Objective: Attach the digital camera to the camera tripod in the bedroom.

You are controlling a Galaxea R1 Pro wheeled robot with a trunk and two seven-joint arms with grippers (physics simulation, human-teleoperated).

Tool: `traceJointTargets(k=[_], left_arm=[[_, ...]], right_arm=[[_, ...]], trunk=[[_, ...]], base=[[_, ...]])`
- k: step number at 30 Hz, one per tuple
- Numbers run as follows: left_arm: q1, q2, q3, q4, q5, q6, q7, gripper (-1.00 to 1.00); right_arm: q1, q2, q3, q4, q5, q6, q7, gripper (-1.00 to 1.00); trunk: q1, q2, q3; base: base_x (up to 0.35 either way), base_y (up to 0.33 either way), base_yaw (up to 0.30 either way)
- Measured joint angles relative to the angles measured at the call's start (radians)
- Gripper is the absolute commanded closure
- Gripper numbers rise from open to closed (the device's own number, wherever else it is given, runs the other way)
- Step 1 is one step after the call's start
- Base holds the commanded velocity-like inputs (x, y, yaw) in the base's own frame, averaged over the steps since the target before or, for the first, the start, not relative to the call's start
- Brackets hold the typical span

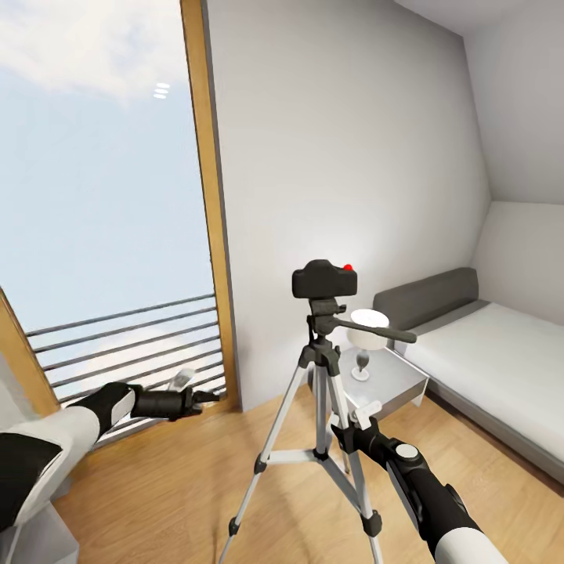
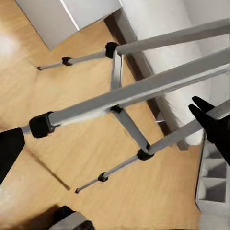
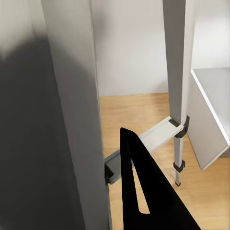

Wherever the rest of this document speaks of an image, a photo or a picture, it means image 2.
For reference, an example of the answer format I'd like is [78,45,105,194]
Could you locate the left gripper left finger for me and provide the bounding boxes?
[0,127,25,185]

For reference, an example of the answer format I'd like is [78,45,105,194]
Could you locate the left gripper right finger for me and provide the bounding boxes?
[215,127,230,166]

